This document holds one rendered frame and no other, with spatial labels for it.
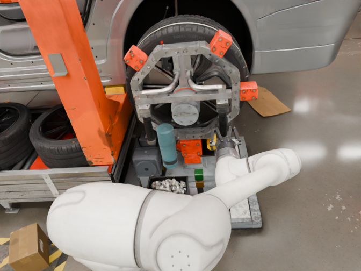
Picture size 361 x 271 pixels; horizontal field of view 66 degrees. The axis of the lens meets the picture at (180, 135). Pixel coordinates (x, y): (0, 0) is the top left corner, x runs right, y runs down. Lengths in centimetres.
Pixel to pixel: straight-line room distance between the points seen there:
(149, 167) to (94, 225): 136
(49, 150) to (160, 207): 160
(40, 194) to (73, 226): 168
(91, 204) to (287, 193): 174
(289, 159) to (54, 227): 71
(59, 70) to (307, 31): 134
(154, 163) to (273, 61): 98
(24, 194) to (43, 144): 40
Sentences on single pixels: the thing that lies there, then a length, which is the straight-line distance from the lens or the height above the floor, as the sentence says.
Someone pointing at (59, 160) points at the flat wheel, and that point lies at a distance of 203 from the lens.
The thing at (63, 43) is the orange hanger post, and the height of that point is 122.
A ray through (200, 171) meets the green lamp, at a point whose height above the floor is 66.
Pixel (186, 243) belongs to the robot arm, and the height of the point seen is 124.
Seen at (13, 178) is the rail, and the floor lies 36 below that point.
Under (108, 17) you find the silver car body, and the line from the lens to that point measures 179.
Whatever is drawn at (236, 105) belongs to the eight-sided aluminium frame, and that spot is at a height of 79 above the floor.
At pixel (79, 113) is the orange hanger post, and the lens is 146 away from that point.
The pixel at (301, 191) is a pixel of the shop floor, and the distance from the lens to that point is 214.
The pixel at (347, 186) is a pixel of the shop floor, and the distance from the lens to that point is 227.
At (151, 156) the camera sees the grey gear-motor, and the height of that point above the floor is 40.
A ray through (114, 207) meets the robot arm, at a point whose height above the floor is 123.
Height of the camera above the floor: 159
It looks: 38 degrees down
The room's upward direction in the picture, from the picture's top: 8 degrees counter-clockwise
